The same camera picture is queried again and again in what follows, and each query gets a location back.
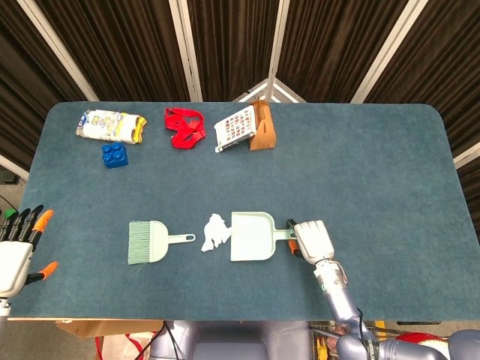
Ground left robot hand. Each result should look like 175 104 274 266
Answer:
0 204 59 297

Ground teal felt table mat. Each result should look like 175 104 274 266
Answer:
0 101 474 322

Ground cardboard box under table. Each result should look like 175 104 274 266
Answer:
55 319 164 338

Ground red cloth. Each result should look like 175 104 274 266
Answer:
164 107 207 149

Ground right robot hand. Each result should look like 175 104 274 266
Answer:
286 218 336 266

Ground white printed card box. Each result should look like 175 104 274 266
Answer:
214 105 259 154

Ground blue building block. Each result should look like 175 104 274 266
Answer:
101 142 130 170

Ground dark brown curtain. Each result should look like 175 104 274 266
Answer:
0 0 480 181

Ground black torso cable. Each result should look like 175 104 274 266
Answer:
163 320 182 360

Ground white partition foot frame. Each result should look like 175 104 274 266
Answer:
232 78 308 104

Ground yellow white snack bag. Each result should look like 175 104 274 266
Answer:
76 109 148 145

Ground lavender robot torso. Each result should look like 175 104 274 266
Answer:
149 320 312 360

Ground mint green hand broom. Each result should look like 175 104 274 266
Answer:
127 220 197 266

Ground white red shopping bag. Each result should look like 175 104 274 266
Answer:
95 331 161 360

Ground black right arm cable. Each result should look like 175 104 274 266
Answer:
355 307 374 352

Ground white paper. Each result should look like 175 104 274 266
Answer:
200 213 233 253

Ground wire mesh basket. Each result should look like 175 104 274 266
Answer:
309 321 387 360

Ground mint green dustpan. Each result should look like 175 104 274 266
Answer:
229 211 299 263

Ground white partition frame post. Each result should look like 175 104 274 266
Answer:
351 0 428 104
266 0 290 102
16 0 99 101
168 0 204 102

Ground brown cardboard carrier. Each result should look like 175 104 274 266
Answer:
249 99 278 152

